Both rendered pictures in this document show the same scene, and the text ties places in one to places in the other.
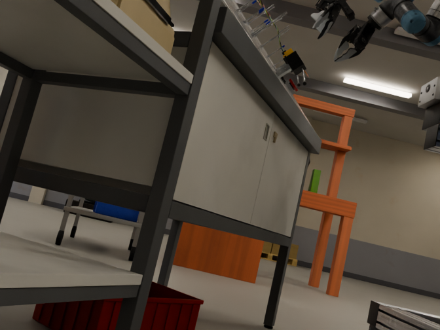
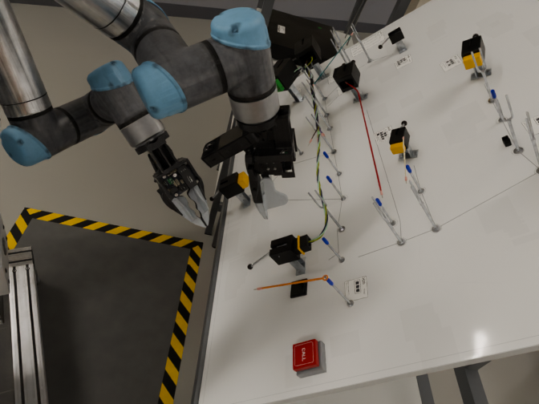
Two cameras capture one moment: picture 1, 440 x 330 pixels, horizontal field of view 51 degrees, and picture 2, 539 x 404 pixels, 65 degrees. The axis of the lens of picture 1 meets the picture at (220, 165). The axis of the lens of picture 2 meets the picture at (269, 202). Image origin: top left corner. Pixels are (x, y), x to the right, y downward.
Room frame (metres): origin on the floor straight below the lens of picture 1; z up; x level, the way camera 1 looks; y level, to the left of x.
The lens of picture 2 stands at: (2.33, -0.63, 1.81)
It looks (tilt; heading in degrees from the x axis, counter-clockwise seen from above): 43 degrees down; 142
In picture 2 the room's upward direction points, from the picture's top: 21 degrees clockwise
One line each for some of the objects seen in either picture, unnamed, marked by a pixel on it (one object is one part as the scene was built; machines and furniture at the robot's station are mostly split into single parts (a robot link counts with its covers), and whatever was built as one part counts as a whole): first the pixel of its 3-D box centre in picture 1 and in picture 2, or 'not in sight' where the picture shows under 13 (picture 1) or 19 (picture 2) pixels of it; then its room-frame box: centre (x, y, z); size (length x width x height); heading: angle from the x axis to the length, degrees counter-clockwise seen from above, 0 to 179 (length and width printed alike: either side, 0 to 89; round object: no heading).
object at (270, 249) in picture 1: (266, 248); not in sight; (10.39, -1.43, 0.22); 1.29 x 0.93 x 0.45; 91
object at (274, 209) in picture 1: (282, 182); not in sight; (1.82, -0.26, 0.60); 0.55 x 0.03 x 0.39; 155
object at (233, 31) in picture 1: (281, 103); (228, 222); (1.57, -0.16, 0.83); 1.18 x 0.05 x 0.06; 155
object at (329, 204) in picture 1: (277, 174); not in sight; (4.66, -0.58, 1.05); 1.69 x 1.44 x 2.09; 91
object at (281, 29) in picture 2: not in sight; (296, 39); (0.84, 0.34, 1.09); 0.35 x 0.33 x 0.07; 155
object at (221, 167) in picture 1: (232, 146); not in sight; (1.33, -0.02, 0.60); 0.55 x 0.02 x 0.39; 155
